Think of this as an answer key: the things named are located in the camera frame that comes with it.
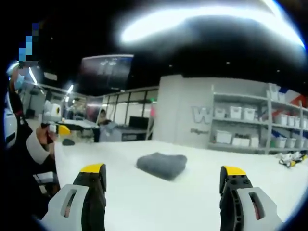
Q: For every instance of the grey cabinet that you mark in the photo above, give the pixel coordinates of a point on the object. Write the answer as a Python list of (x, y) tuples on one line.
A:
[(122, 133)]

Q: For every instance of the person's masked head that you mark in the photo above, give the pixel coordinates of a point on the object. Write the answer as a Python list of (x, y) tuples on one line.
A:
[(18, 82)]

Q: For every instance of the background work table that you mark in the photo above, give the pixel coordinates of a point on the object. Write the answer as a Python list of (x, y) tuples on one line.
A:
[(77, 125)]

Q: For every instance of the long ceiling light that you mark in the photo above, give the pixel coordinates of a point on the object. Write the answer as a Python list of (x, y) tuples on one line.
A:
[(204, 21)]

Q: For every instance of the hanging dark screen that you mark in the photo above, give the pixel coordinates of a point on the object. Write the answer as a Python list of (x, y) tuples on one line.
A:
[(107, 72)]

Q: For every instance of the small dark cloth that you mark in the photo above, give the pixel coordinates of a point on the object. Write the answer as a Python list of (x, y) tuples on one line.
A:
[(68, 142)]

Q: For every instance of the glass partition frame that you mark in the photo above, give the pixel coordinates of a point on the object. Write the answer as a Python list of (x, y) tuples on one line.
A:
[(130, 103)]

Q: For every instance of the person's black clothed torso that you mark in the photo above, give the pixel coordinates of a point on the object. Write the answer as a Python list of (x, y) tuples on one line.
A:
[(21, 183)]

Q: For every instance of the grey metal shelving unit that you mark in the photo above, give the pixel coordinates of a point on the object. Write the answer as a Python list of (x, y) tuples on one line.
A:
[(267, 120)]

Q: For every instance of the grey towel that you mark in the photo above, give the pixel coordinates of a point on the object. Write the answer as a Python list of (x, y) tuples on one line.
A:
[(162, 164)]

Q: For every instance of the row of white storage bins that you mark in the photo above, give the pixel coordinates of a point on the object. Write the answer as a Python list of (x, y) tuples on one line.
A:
[(240, 113)]

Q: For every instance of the person's left hand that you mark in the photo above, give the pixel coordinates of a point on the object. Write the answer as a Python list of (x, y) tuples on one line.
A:
[(43, 136)]

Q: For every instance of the black monitor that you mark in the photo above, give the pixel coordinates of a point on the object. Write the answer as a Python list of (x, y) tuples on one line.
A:
[(138, 122)]

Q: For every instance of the white yellow device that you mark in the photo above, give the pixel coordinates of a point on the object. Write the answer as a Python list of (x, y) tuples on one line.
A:
[(292, 159)]

